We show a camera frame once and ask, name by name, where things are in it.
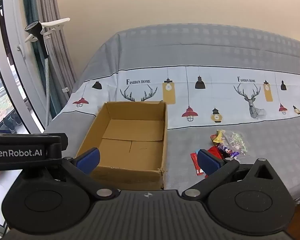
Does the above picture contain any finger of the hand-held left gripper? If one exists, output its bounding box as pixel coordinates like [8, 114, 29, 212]
[55, 133, 68, 159]

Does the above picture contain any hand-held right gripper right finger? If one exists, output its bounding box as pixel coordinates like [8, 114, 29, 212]
[181, 149, 278, 201]

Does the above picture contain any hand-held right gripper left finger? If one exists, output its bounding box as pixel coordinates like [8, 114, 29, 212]
[22, 147, 121, 201]

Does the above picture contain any red stick snack packet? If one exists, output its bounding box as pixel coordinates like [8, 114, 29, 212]
[191, 152, 205, 176]

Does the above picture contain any purple snack packet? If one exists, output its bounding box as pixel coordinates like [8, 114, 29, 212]
[219, 144, 240, 158]

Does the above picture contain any brown cardboard box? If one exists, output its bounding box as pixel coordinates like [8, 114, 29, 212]
[75, 101, 168, 190]

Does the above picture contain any pair of dark shoes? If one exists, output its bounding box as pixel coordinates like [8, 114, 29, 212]
[2, 116, 23, 134]

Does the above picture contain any clear plastic bag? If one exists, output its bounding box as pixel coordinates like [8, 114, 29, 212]
[224, 130, 248, 156]

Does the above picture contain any grey printed bed sheet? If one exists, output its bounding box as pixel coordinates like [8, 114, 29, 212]
[44, 23, 300, 204]

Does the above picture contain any grey curtain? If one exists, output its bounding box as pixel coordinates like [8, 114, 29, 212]
[20, 0, 77, 128]

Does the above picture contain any steamer hose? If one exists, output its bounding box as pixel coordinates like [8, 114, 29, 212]
[41, 33, 51, 128]

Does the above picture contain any white window frame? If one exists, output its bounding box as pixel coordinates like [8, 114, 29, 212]
[0, 0, 45, 135]

